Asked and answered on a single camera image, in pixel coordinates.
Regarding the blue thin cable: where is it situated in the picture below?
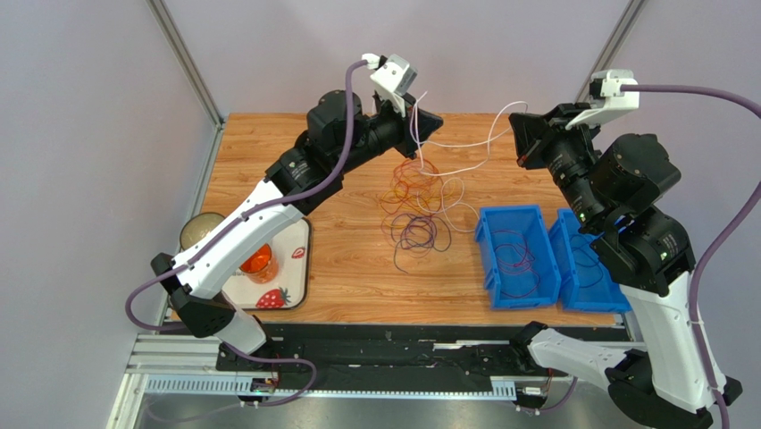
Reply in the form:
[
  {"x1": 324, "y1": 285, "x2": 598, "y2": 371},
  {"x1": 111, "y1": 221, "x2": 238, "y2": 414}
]
[{"x1": 388, "y1": 211, "x2": 453, "y2": 274}]

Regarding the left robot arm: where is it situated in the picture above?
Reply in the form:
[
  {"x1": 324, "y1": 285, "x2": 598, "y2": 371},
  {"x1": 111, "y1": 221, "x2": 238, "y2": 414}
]
[{"x1": 151, "y1": 90, "x2": 444, "y2": 354}]

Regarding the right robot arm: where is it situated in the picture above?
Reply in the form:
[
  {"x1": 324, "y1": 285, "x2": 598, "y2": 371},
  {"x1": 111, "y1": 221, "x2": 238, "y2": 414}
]
[{"x1": 509, "y1": 103, "x2": 742, "y2": 428}]

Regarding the left blue plastic bin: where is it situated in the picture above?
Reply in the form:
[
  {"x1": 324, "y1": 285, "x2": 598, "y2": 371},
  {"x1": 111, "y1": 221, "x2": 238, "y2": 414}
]
[{"x1": 474, "y1": 205, "x2": 561, "y2": 310}]

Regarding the blue plastic bin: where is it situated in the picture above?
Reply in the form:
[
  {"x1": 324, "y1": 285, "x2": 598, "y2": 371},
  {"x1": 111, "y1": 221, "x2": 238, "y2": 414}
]
[
  {"x1": 474, "y1": 205, "x2": 561, "y2": 310},
  {"x1": 548, "y1": 208, "x2": 631, "y2": 314}
]

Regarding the right blue plastic bin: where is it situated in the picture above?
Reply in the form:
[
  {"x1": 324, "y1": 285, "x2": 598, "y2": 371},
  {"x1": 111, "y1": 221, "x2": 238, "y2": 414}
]
[{"x1": 548, "y1": 208, "x2": 631, "y2": 314}]

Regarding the strawberry print tray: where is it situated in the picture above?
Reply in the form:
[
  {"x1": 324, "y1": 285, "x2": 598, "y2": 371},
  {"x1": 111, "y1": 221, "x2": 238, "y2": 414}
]
[{"x1": 222, "y1": 219, "x2": 312, "y2": 310}]

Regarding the orange plastic cup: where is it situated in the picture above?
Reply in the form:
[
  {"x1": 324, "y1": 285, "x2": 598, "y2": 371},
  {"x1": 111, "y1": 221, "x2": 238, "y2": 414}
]
[{"x1": 239, "y1": 244, "x2": 279, "y2": 284}]

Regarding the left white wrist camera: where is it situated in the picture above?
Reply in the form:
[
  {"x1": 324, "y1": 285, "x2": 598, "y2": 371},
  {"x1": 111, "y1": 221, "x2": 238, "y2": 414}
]
[{"x1": 361, "y1": 53, "x2": 417, "y2": 119}]

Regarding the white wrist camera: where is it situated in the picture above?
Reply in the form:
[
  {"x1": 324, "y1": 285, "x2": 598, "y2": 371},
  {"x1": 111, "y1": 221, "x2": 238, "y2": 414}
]
[
  {"x1": 565, "y1": 69, "x2": 640, "y2": 130},
  {"x1": 361, "y1": 53, "x2": 417, "y2": 119}
]

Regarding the yellow thin cable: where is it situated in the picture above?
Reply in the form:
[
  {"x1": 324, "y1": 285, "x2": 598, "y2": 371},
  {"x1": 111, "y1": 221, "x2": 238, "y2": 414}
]
[{"x1": 378, "y1": 172, "x2": 466, "y2": 236}]

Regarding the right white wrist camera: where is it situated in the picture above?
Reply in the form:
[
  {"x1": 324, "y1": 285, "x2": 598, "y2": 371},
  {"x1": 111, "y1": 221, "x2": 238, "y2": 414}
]
[{"x1": 565, "y1": 69, "x2": 640, "y2": 130}]

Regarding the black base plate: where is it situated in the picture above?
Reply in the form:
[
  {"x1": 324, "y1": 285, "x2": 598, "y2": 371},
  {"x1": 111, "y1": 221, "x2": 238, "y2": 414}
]
[{"x1": 216, "y1": 323, "x2": 548, "y2": 393}]

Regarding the aluminium frame rail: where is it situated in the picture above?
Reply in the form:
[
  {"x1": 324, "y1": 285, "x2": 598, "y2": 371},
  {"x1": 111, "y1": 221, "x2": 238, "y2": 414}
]
[{"x1": 106, "y1": 332, "x2": 679, "y2": 429}]

